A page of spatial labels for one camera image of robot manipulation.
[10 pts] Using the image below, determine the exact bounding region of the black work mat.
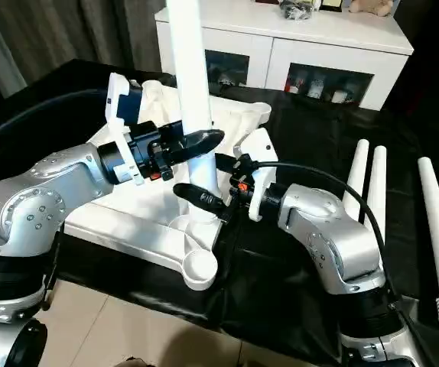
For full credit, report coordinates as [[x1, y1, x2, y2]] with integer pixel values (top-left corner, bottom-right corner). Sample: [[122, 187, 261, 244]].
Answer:
[[0, 57, 439, 364]]

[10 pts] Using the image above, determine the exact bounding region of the beige plush toy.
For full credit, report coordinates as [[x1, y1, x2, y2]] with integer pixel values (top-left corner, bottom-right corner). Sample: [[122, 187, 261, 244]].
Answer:
[[348, 0, 394, 18]]

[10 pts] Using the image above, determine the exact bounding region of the black right camera cable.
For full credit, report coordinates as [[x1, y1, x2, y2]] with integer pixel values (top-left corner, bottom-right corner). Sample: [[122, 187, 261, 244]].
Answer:
[[248, 160, 427, 367]]

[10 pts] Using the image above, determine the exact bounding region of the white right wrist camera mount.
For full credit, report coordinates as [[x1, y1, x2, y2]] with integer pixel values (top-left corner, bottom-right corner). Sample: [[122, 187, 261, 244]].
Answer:
[[233, 128, 280, 222]]

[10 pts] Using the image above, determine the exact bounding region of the black left camera cable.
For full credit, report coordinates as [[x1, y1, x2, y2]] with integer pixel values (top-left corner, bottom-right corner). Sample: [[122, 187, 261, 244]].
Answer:
[[0, 86, 110, 154]]

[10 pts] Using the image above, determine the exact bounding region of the black camera cable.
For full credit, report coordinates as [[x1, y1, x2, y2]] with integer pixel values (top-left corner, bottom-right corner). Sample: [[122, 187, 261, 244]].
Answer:
[[248, 160, 427, 367], [0, 86, 110, 154]]

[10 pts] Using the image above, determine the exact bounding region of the white sideboard cabinet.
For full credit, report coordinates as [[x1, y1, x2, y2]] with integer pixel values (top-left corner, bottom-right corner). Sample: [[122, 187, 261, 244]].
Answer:
[[154, 0, 415, 112]]

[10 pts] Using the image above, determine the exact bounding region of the grey curtain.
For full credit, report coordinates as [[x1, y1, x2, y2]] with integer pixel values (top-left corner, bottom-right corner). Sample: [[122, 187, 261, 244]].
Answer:
[[0, 0, 174, 89]]

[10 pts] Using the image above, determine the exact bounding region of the white plastic table top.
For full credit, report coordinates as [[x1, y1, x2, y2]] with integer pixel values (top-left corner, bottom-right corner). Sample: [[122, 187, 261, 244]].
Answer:
[[64, 79, 273, 292]]

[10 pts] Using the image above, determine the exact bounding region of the white jar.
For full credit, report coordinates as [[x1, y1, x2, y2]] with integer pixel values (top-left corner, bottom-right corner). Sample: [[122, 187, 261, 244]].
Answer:
[[307, 77, 326, 99]]

